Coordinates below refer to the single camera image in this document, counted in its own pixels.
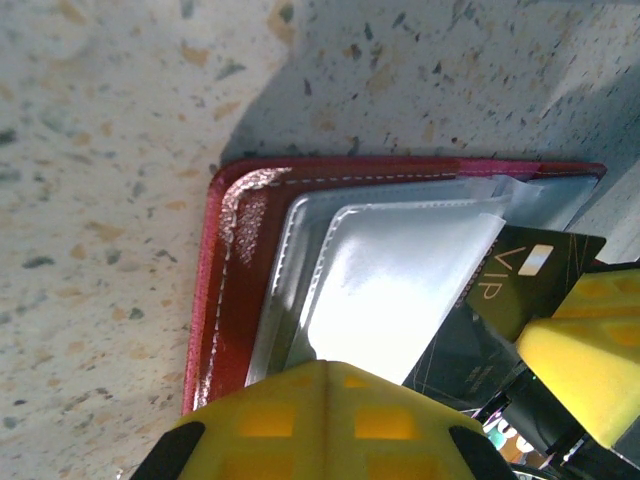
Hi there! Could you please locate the red leather card holder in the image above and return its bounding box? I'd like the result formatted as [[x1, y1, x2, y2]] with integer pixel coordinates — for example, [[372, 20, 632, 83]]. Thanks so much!
[[182, 157, 609, 416]]

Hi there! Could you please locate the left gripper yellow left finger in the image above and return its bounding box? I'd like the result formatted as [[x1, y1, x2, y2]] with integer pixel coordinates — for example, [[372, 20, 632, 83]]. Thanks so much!
[[130, 360, 327, 480]]

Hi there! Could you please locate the black VIP credit card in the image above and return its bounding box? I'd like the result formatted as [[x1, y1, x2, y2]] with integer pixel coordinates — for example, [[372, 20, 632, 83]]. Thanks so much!
[[402, 224, 607, 401]]

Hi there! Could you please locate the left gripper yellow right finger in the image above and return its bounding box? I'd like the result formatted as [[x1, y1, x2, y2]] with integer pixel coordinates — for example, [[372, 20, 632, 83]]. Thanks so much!
[[324, 360, 519, 480]]

